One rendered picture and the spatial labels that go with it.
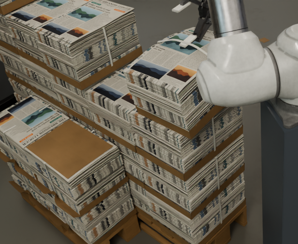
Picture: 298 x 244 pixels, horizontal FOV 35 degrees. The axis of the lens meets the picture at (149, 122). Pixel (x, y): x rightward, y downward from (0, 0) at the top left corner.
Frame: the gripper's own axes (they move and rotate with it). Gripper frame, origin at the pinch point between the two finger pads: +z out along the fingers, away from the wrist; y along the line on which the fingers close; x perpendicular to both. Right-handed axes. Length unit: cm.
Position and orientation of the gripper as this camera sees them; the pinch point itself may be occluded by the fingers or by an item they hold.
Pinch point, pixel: (180, 26)
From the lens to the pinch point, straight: 171.5
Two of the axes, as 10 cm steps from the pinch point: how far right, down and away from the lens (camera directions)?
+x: -6.8, -3.4, 6.5
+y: 2.2, 7.5, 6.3
